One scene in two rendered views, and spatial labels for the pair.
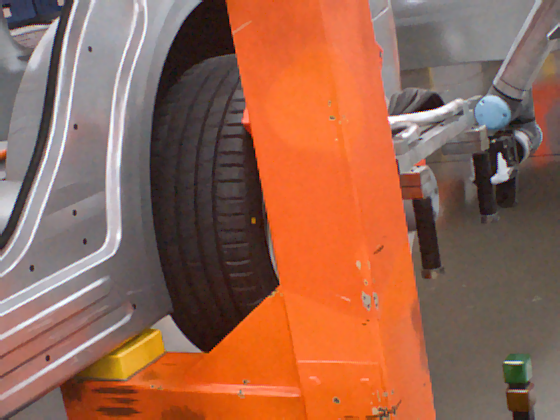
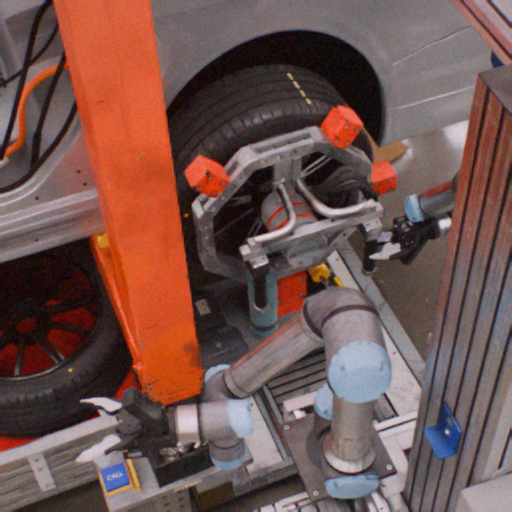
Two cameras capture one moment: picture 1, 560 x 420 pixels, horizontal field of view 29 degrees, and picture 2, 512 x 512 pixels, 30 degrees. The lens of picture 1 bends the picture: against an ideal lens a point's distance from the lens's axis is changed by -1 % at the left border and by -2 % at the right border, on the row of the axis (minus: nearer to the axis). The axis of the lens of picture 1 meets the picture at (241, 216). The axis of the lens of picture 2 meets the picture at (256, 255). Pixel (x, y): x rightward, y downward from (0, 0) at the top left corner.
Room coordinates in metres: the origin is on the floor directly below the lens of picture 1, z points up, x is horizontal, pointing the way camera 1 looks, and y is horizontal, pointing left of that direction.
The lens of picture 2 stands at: (0.54, -1.34, 2.91)
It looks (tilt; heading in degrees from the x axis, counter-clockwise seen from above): 49 degrees down; 37
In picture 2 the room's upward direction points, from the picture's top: 3 degrees counter-clockwise
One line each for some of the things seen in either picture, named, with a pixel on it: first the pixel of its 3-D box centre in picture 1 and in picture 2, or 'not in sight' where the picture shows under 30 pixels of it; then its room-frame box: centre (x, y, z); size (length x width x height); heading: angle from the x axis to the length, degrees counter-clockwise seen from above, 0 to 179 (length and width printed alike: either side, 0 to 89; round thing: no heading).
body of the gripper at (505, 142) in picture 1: (501, 153); (414, 231); (2.28, -0.58, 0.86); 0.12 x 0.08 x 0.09; 147
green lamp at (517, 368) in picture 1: (517, 368); not in sight; (1.63, -0.40, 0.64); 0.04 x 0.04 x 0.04; 57
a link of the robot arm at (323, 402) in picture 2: not in sight; (339, 413); (1.58, -0.76, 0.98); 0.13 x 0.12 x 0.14; 41
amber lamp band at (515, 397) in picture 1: (521, 396); not in sight; (1.63, -0.40, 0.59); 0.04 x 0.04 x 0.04; 57
